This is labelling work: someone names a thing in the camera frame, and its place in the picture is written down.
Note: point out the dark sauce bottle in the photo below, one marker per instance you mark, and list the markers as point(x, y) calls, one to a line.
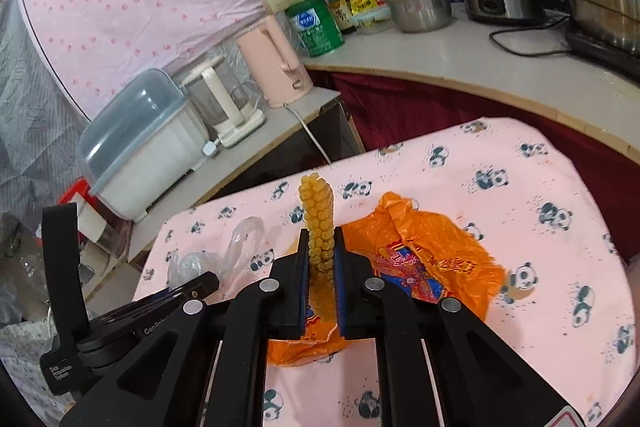
point(341, 14)

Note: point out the orange foam net sheet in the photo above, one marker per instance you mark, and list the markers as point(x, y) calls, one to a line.
point(317, 227)

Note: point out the yellow label food container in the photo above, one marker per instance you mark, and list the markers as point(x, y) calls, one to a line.
point(370, 9)

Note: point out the dark red curtain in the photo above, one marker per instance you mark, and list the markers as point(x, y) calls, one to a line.
point(450, 112)

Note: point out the pink electric kettle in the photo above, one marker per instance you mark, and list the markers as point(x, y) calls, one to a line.
point(272, 62)

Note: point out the white plug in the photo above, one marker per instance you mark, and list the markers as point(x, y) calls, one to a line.
point(210, 148)

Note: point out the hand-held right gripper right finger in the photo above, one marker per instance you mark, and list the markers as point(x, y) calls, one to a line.
point(340, 287)

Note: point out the white box with clear lid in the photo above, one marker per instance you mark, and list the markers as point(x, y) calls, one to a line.
point(140, 147)

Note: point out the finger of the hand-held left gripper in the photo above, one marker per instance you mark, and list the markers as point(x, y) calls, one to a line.
point(185, 287)

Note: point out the wooden side cabinet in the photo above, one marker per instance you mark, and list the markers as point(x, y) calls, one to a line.
point(280, 132)

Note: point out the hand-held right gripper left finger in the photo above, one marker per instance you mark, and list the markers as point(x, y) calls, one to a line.
point(302, 287)

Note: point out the white glass kettle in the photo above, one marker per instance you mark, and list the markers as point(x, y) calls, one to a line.
point(225, 102)

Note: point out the black induction cooker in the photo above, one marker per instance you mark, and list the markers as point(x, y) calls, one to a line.
point(600, 52)

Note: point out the orange plastic bag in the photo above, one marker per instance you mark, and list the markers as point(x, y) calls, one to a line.
point(425, 267)

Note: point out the clear crumpled plastic bag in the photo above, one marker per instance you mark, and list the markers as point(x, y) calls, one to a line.
point(240, 247)

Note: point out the pink panda tablecloth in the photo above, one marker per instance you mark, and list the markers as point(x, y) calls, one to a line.
point(525, 217)

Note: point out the red tray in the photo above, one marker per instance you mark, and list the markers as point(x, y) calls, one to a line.
point(77, 197)

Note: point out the small steel pot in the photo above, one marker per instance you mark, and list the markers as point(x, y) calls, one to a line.
point(419, 9)

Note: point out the green tin can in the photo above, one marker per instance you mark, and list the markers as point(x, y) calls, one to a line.
point(315, 27)

